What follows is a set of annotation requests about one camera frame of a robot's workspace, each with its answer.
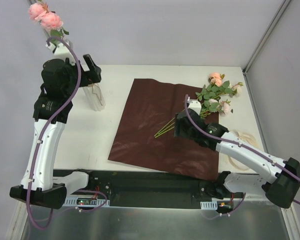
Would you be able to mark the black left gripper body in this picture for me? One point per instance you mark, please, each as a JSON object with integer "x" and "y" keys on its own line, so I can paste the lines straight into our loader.
{"x": 90, "y": 74}

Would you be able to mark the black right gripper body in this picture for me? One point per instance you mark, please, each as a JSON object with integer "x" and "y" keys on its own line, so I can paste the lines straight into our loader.
{"x": 184, "y": 126}

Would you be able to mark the dark red wrapping paper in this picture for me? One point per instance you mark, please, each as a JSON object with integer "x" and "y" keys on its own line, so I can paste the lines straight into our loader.
{"x": 145, "y": 135}

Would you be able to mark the pink flower bouquet green leaves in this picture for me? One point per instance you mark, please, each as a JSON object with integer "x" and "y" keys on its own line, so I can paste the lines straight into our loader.
{"x": 210, "y": 97}

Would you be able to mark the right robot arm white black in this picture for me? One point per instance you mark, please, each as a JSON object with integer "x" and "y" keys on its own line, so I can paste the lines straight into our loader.
{"x": 275, "y": 178}

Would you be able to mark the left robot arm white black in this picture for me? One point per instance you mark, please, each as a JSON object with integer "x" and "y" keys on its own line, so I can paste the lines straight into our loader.
{"x": 38, "y": 186}

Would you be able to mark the beige ceramic vase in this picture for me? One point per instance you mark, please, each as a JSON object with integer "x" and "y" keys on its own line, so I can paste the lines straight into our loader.
{"x": 94, "y": 97}

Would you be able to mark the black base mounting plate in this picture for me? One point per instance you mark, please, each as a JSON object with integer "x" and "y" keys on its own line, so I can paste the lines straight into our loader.
{"x": 161, "y": 190}

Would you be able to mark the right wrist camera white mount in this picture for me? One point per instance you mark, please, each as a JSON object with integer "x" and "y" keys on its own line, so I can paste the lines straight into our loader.
{"x": 194, "y": 105}

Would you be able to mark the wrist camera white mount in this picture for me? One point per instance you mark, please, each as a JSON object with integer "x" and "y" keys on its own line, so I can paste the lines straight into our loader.
{"x": 60, "y": 51}
{"x": 194, "y": 105}

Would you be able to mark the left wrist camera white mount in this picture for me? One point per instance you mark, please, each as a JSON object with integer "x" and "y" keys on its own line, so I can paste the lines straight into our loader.
{"x": 60, "y": 51}

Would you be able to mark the right side aluminium rail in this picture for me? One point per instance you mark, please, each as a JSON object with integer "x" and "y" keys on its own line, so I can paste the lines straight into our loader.
{"x": 256, "y": 113}

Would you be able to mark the right white cable duct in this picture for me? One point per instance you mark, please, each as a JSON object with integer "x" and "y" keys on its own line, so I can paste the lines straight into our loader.
{"x": 209, "y": 205}

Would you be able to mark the right aluminium frame post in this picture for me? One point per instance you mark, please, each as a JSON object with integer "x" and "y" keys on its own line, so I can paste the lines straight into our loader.
{"x": 267, "y": 34}

